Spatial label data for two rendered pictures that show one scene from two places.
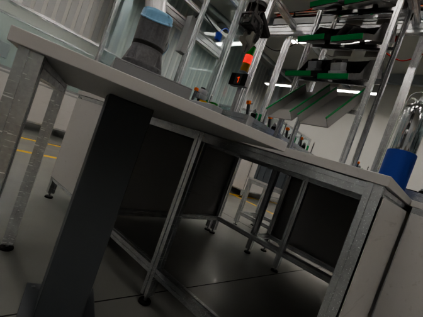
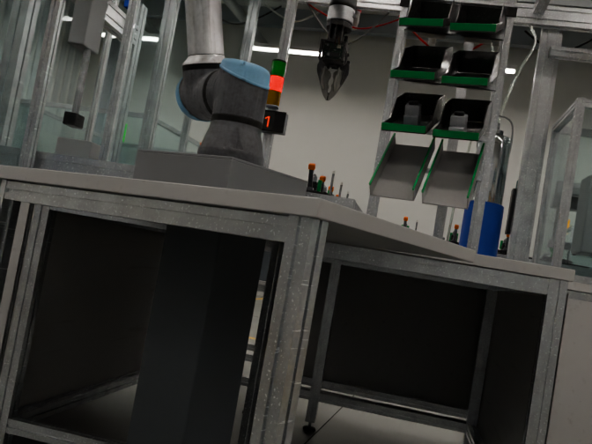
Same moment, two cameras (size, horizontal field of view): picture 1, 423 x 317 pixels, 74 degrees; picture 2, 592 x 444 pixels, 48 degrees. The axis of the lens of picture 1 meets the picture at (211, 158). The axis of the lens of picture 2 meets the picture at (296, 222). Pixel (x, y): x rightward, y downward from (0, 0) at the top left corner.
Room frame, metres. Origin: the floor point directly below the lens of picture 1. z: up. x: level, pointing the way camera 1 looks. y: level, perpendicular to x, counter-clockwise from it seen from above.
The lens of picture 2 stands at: (-0.30, 0.93, 0.76)
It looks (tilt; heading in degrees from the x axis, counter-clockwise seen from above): 3 degrees up; 331
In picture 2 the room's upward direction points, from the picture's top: 10 degrees clockwise
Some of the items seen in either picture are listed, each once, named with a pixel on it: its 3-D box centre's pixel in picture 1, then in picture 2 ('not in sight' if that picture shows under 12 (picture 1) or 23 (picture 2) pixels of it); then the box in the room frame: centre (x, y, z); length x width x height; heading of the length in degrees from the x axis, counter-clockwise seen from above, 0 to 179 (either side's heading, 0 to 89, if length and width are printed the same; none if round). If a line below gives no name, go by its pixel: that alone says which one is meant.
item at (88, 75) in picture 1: (143, 103); (235, 214); (1.08, 0.32, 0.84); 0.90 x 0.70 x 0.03; 26
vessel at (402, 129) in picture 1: (413, 122); (492, 159); (1.68, -1.05, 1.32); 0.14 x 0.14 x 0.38
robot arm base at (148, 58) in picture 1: (144, 58); (233, 141); (1.06, 0.36, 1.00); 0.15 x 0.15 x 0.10
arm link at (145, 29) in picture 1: (153, 29); (240, 91); (1.07, 0.36, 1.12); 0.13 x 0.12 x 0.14; 12
